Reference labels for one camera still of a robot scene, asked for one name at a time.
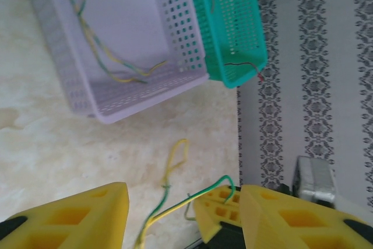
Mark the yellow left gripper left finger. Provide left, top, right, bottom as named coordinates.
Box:
left=0, top=181, right=130, bottom=249

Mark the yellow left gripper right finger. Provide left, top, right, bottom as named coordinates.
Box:
left=240, top=184, right=373, bottom=249

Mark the yellow green striped wire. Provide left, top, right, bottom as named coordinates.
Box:
left=133, top=174, right=237, bottom=249
left=48, top=0, right=149, bottom=84
left=136, top=138, right=190, bottom=247
left=76, top=0, right=168, bottom=76

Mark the red wire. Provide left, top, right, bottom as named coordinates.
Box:
left=223, top=61, right=265, bottom=83

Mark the teal plastic basket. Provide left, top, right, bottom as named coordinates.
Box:
left=185, top=0, right=268, bottom=89

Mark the lilac plastic basket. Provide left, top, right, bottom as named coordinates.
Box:
left=22, top=0, right=210, bottom=124

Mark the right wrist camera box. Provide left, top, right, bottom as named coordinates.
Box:
left=292, top=155, right=339, bottom=206

